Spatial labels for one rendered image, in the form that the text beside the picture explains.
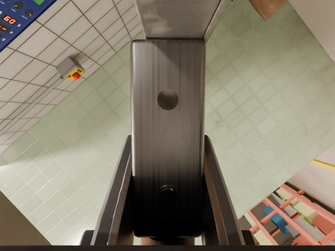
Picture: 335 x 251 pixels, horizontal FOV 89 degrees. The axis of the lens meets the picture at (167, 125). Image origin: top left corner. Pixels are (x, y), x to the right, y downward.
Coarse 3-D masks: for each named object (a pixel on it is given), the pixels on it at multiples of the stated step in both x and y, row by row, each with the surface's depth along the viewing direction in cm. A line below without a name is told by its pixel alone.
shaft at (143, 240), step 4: (144, 240) 9; (148, 240) 8; (152, 240) 8; (180, 240) 8; (184, 240) 8; (188, 240) 8; (192, 240) 9; (144, 244) 9; (148, 244) 8; (152, 244) 8; (156, 244) 8; (160, 244) 8; (164, 244) 8; (168, 244) 8; (172, 244) 8; (176, 244) 8; (180, 244) 8; (184, 244) 8; (188, 244) 8; (192, 244) 9
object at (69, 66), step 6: (66, 60) 93; (72, 60) 94; (60, 66) 93; (66, 66) 93; (72, 66) 93; (78, 66) 96; (60, 72) 94; (66, 72) 94; (72, 72) 95; (78, 72) 99; (66, 78) 96; (72, 78) 100
